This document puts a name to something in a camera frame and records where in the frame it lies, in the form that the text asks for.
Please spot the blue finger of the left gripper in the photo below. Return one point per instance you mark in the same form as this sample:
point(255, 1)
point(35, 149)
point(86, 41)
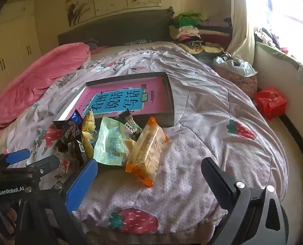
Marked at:
point(17, 156)

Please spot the dark grey headboard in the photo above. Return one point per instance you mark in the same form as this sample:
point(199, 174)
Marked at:
point(151, 25)

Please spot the cream curtain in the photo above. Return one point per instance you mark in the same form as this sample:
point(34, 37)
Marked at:
point(242, 44)

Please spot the strawberry print bed cover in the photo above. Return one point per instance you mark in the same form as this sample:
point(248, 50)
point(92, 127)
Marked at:
point(213, 118)

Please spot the blue Oreo cookie packet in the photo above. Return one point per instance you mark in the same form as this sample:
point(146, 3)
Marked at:
point(72, 128)

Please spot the pink folded quilt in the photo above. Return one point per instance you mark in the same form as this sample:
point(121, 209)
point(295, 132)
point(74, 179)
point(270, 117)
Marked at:
point(26, 89)

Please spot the cream wardrobe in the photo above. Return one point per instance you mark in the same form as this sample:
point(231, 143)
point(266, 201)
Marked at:
point(19, 45)

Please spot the shallow brown cardboard box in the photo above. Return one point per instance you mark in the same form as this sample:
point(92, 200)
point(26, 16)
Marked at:
point(164, 119)

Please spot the red plastic bag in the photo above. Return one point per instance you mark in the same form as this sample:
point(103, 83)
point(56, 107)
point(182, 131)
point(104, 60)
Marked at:
point(271, 102)

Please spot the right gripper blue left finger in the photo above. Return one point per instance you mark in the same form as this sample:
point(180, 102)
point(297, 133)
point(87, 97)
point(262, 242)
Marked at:
point(77, 185)

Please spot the white plastic bag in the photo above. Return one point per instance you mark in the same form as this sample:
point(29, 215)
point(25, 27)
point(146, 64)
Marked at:
point(234, 65)

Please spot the floral basket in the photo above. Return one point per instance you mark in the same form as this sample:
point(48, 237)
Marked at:
point(249, 85)

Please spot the pile of folded clothes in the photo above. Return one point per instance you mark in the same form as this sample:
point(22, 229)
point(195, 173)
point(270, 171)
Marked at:
point(198, 35)

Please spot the clothes on window sill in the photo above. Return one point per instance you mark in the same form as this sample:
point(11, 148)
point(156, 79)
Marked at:
point(286, 46)

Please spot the orange wafer biscuit packet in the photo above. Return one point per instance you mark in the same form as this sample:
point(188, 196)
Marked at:
point(144, 159)

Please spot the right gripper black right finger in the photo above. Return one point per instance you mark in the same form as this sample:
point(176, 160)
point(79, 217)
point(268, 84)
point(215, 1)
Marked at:
point(221, 184)

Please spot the black chocolate snack packet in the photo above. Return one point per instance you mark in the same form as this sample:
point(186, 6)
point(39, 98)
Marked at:
point(74, 149)

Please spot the light green snack packet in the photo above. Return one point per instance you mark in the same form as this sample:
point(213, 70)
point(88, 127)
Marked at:
point(114, 144)

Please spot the yellow snack packet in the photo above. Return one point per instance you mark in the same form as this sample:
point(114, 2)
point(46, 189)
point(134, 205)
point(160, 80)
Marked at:
point(88, 133)

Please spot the dark green seaweed snack packet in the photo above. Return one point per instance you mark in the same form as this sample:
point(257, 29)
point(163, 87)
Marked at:
point(130, 126)

